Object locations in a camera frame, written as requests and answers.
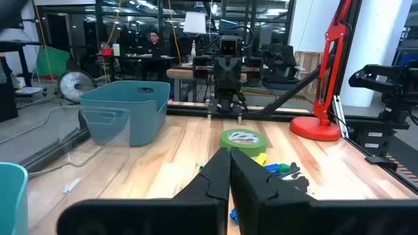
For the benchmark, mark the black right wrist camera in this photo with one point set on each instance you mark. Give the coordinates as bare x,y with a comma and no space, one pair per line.
228,45

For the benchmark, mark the black staple remover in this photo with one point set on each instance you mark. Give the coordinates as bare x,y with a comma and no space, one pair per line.
298,182

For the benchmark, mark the blue mini stapler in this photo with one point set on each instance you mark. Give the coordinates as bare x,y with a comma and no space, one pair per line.
271,168
234,217

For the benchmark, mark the background black robot arm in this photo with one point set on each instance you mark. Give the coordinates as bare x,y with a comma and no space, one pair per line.
392,88

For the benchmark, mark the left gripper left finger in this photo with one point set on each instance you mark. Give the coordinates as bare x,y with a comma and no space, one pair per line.
183,215

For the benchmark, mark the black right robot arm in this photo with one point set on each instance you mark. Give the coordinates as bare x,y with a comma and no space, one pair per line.
225,104

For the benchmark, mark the wide green tape roll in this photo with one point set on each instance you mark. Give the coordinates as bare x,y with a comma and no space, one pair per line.
258,148

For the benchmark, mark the small red box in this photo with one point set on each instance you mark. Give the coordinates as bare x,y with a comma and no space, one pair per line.
106,51

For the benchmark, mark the paper stack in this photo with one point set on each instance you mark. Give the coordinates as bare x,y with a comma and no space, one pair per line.
28,91

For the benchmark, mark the red desk lamp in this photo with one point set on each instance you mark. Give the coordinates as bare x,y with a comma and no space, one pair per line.
315,129

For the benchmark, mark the green cloth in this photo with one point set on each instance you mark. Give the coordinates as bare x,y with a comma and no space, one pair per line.
52,62

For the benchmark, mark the clear plastic bin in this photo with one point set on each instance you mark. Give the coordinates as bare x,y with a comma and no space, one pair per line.
49,137

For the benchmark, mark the round white floor fan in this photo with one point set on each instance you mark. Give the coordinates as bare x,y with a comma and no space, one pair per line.
75,85

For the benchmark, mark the silver aluminium bar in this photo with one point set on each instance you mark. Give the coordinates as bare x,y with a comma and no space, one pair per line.
339,114

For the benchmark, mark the black office chair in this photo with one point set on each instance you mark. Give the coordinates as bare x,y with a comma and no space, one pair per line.
279,62

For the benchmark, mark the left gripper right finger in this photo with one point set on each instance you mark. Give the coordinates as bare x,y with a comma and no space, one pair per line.
294,218

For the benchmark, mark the green mini stapler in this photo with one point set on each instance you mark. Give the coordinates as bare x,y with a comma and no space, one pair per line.
283,167

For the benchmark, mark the wooden crate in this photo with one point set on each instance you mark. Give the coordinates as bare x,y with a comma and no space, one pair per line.
307,65

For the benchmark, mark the yellow mini stapler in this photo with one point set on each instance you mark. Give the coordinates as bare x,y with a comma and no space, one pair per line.
261,159

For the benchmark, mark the dull dark teal bin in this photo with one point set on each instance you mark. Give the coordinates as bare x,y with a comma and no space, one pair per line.
140,111

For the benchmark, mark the black standing desk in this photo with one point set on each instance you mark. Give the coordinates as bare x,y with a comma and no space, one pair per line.
19,44

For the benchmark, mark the white cup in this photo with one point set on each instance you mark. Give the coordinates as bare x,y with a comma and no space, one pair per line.
116,49

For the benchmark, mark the black cabinet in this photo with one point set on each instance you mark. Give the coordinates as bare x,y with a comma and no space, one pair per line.
6,101

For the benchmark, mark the white shade table lamp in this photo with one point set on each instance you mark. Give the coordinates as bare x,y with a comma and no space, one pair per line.
195,23

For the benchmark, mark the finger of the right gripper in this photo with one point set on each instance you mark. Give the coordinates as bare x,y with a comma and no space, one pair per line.
202,62
254,68

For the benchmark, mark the person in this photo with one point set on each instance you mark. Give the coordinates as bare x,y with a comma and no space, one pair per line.
153,45

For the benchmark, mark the black office desk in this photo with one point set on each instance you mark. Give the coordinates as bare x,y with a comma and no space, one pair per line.
156,59

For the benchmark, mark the bright teal plastic bin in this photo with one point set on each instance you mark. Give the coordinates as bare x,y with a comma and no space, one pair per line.
13,202

